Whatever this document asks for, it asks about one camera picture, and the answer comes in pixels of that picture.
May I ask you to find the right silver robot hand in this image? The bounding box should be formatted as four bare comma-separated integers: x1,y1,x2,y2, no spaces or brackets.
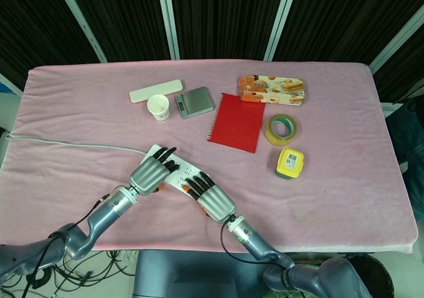
183,172,237,224

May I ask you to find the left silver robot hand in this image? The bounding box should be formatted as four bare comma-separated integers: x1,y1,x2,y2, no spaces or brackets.
128,146,182,196

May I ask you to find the white power strip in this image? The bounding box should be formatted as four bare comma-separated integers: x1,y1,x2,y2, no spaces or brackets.
140,144,213,199

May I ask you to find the white paper cup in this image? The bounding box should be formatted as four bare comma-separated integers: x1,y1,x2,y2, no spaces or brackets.
147,94,170,123

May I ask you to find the red spiral notebook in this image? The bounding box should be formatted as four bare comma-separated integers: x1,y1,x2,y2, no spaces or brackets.
207,93,267,154

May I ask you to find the blue-grey robot torso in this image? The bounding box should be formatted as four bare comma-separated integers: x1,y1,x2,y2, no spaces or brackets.
133,250,279,298

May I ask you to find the green container yellow lid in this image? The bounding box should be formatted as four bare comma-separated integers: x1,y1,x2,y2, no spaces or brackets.
274,147,305,181

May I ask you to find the yellow tape roll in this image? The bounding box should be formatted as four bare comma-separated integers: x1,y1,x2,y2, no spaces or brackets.
264,113,297,146

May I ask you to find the white pink pencil case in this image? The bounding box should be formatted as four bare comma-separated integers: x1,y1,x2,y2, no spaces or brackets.
129,78,184,104

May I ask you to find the silver digital scale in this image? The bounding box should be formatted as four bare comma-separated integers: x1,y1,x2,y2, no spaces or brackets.
174,86,215,120

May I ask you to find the pink tablecloth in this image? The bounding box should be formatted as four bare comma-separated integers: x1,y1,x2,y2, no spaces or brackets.
0,59,419,254

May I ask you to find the orange biscuit box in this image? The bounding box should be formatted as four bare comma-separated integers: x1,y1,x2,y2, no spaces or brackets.
237,75,306,107

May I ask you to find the black pleated partition panel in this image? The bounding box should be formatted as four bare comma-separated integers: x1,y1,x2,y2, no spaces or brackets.
68,0,173,62
374,9,424,103
0,0,102,90
168,0,288,60
276,0,424,64

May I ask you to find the black waste bin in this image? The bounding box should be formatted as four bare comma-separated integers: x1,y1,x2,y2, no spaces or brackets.
346,254,395,298

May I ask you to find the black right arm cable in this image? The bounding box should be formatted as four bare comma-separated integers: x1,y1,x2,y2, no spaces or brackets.
219,221,295,266

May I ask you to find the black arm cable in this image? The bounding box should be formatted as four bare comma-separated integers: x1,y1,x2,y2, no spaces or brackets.
26,193,112,291
219,221,295,266

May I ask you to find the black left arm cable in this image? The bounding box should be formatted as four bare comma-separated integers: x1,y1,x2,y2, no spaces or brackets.
26,193,112,291

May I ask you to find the white power strip cable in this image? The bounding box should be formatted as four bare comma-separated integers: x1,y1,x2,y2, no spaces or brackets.
6,134,148,156

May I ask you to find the black floor cable bundle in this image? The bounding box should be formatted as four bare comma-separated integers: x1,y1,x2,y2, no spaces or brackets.
0,250,136,298

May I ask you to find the white partition frame post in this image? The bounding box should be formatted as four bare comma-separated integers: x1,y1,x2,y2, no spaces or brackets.
369,0,424,75
52,0,109,64
264,0,301,62
155,0,182,60

